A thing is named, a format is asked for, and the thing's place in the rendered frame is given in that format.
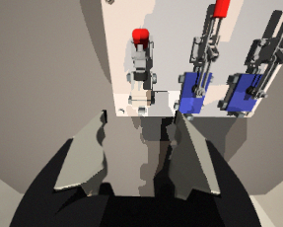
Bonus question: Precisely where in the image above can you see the red-handled toggle clamp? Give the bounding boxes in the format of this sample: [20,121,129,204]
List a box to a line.
[130,29,153,81]

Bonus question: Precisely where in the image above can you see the white fixture plate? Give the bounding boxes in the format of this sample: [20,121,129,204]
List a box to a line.
[101,0,283,117]

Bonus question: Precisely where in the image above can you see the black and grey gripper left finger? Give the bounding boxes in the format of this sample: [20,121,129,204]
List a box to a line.
[9,110,107,227]

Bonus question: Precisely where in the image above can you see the toggle clamp with red handle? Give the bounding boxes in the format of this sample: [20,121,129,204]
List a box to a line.
[246,22,283,100]
[189,0,231,98]

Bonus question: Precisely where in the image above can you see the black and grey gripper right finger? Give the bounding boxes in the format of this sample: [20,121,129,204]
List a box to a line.
[169,111,261,227]

